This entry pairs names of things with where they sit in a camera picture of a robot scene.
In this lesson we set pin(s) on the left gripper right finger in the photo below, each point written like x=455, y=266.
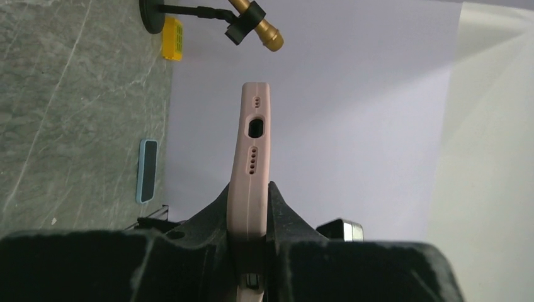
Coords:
x=307, y=266

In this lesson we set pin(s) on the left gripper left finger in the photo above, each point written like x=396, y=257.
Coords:
x=188, y=263

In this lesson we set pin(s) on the phone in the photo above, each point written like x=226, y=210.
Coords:
x=147, y=168

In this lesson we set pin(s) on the pink phone case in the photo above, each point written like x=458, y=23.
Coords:
x=247, y=201

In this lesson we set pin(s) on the gold microphone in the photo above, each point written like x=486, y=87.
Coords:
x=252, y=17

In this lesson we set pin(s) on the yellow grid toy block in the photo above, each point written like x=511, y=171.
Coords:
x=172, y=39

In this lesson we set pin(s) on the black microphone stand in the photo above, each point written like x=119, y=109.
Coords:
x=153, y=13

